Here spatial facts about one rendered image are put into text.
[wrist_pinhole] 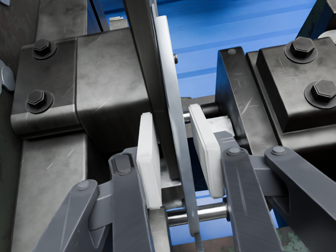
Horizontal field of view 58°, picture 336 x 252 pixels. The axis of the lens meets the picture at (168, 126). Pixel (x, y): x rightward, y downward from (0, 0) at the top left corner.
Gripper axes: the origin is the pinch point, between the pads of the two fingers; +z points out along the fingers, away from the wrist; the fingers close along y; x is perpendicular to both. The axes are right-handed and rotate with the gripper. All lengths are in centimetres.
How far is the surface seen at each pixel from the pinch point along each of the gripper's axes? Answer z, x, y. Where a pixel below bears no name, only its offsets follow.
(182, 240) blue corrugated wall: 97, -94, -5
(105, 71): 10.2, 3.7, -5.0
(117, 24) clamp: 38.4, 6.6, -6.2
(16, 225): 3.2, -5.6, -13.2
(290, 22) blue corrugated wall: 197, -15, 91
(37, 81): 10.4, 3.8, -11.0
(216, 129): 20.4, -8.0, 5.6
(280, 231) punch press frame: 24.0, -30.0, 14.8
